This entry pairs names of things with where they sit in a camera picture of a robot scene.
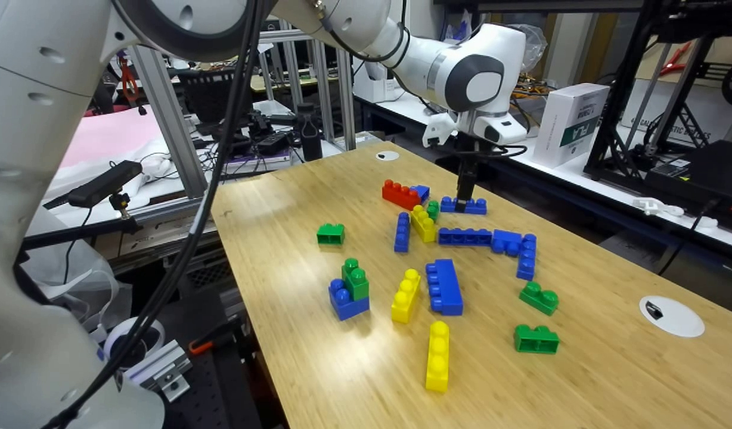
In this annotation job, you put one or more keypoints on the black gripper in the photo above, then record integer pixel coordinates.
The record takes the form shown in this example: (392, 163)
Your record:
(465, 164)

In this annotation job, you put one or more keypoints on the blue four-stud block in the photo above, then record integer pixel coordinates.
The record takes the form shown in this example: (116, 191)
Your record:
(464, 206)

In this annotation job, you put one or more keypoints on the green block on blue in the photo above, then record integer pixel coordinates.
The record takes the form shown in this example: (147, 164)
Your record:
(357, 280)

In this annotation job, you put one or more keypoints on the small blue block behind red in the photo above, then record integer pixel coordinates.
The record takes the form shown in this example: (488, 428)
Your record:
(422, 191)

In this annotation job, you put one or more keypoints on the small green block behind yellow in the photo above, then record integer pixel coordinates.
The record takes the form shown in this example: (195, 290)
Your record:
(432, 211)

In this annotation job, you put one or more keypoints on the white table grommet far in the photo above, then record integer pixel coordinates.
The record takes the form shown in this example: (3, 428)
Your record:
(388, 156)

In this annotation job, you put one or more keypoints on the white table grommet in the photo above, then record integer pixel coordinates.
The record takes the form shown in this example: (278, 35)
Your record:
(670, 316)
(388, 156)

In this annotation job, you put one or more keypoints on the yellow block near centre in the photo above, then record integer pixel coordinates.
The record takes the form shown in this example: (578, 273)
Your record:
(422, 223)

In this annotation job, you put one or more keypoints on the red long block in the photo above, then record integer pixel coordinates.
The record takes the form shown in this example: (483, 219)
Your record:
(398, 193)

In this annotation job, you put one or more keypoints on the blue long flat block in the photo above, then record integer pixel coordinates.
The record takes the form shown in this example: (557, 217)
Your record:
(464, 236)

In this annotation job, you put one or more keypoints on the blue L-shaped block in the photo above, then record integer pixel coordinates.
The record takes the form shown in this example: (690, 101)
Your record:
(521, 247)

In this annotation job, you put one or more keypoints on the blue upright narrow block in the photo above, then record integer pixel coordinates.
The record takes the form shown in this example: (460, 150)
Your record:
(401, 236)

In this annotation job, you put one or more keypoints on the white cardboard box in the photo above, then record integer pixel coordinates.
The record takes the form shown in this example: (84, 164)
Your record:
(569, 123)

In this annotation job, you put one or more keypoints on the blue wide centre block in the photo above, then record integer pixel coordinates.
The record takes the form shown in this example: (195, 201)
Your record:
(445, 286)

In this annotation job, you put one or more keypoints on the yellow middle long block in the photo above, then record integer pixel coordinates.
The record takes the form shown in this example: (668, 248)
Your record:
(406, 297)

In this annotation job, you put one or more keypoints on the yellow long block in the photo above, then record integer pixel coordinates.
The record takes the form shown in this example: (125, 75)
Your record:
(438, 373)
(406, 297)

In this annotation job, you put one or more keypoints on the green block left alone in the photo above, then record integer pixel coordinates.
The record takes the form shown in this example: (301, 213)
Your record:
(332, 234)

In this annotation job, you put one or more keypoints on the green block right upper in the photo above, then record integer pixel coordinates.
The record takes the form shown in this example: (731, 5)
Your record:
(537, 297)

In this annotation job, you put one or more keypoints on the blue base block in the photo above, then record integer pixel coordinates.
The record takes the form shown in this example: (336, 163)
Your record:
(345, 304)

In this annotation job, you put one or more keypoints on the green block right lower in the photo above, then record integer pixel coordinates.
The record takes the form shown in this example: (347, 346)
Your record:
(535, 338)

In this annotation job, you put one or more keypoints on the yellow front long block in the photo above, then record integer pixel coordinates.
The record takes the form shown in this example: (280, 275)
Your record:
(438, 373)

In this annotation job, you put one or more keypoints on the white table grommet near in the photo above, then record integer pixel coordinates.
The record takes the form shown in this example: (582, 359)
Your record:
(670, 316)

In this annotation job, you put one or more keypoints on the black mesh basket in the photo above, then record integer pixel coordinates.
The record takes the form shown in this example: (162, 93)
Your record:
(205, 93)

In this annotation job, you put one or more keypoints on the pink cloth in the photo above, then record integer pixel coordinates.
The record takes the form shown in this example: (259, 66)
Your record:
(112, 137)

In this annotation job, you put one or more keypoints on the black 3D printer frame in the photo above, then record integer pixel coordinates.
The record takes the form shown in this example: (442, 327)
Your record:
(649, 139)

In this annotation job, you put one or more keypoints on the aluminium frame post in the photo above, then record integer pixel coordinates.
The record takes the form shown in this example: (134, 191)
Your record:
(169, 120)

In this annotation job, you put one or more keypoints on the black camera on stand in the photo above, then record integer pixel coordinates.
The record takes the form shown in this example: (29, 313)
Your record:
(104, 186)

